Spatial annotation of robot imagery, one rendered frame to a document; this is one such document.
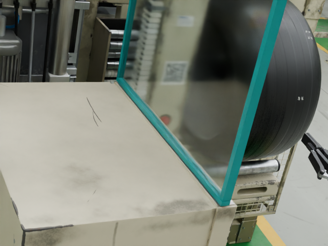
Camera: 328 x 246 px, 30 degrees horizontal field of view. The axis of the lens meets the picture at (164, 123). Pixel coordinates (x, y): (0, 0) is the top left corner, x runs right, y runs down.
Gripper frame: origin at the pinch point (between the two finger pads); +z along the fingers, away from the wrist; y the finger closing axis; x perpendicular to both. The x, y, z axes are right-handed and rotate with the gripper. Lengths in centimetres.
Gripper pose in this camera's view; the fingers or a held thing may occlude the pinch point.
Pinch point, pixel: (311, 144)
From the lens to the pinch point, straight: 179.4
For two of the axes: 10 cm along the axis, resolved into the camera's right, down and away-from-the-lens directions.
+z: -3.8, -5.9, 7.1
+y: -8.9, 0.4, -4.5
